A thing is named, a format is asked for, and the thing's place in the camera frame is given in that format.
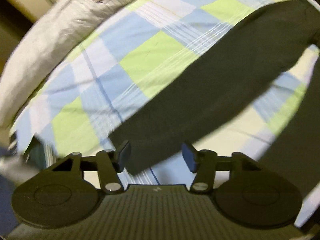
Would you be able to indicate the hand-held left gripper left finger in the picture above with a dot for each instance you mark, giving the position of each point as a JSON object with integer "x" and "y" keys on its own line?
{"x": 124, "y": 156}

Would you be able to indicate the checked bed sheet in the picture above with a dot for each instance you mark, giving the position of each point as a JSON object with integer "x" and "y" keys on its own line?
{"x": 150, "y": 55}

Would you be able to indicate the white striped quilt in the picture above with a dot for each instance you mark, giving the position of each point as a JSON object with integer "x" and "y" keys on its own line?
{"x": 50, "y": 42}

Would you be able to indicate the pile of mixed clothes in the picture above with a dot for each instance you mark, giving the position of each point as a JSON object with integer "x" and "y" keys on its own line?
{"x": 10, "y": 160}

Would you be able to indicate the dark grey garment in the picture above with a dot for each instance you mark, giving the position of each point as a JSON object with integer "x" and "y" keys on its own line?
{"x": 212, "y": 85}

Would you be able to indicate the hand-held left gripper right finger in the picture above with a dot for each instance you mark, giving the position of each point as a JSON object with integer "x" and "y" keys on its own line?
{"x": 190, "y": 157}

